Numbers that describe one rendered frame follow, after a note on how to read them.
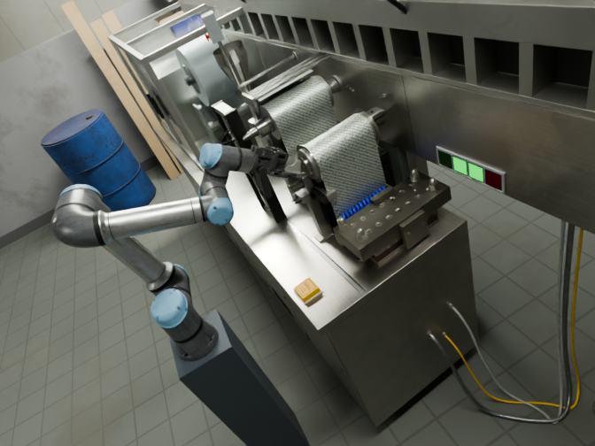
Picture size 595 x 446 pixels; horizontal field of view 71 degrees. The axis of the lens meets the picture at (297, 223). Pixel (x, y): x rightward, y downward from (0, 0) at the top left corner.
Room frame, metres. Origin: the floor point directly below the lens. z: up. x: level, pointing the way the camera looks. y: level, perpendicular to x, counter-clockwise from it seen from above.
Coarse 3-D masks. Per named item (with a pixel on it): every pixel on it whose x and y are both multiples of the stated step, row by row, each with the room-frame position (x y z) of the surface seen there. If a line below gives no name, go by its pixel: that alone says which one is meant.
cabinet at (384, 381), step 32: (448, 256) 0.99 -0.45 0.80; (416, 288) 0.95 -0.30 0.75; (448, 288) 0.98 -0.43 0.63; (352, 320) 0.88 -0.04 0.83; (384, 320) 0.91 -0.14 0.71; (416, 320) 0.94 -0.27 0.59; (448, 320) 0.98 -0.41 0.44; (320, 352) 1.25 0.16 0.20; (352, 352) 0.86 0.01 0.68; (384, 352) 0.89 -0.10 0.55; (416, 352) 0.93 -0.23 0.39; (448, 352) 0.97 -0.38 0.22; (352, 384) 0.89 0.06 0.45; (384, 384) 0.88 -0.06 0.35; (416, 384) 0.92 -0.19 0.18; (384, 416) 0.87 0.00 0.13
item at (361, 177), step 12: (360, 156) 1.21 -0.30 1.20; (372, 156) 1.22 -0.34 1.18; (348, 168) 1.20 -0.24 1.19; (360, 168) 1.21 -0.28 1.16; (372, 168) 1.22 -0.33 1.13; (324, 180) 1.17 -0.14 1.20; (336, 180) 1.18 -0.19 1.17; (348, 180) 1.19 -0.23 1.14; (360, 180) 1.21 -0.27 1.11; (372, 180) 1.22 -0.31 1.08; (384, 180) 1.23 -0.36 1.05; (336, 192) 1.18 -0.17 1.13; (348, 192) 1.19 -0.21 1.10; (360, 192) 1.20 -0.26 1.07; (372, 192) 1.21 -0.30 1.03; (336, 204) 1.17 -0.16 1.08; (348, 204) 1.19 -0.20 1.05; (336, 216) 1.17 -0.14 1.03
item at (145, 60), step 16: (224, 16) 2.22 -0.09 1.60; (192, 32) 2.18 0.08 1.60; (128, 48) 2.49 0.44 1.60; (160, 48) 2.14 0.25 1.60; (176, 48) 2.14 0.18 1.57; (144, 64) 2.10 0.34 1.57; (144, 96) 3.22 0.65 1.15; (160, 112) 2.61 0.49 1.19; (176, 112) 2.10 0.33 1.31; (192, 144) 2.10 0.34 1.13
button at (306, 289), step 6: (306, 282) 1.03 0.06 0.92; (312, 282) 1.02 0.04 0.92; (294, 288) 1.03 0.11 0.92; (300, 288) 1.02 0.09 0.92; (306, 288) 1.01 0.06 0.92; (312, 288) 1.00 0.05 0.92; (318, 288) 0.99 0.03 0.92; (300, 294) 1.00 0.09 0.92; (306, 294) 0.98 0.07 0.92; (312, 294) 0.98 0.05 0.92; (306, 300) 0.97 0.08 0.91
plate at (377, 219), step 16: (400, 192) 1.16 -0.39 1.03; (416, 192) 1.11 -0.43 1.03; (432, 192) 1.08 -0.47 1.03; (448, 192) 1.07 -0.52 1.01; (368, 208) 1.14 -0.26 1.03; (384, 208) 1.11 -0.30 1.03; (400, 208) 1.07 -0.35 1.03; (416, 208) 1.04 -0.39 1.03; (432, 208) 1.05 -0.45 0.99; (352, 224) 1.10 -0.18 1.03; (368, 224) 1.06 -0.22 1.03; (384, 224) 1.03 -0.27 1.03; (352, 240) 1.02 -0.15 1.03; (368, 240) 0.99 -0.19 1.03; (384, 240) 0.99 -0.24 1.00; (368, 256) 0.98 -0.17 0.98
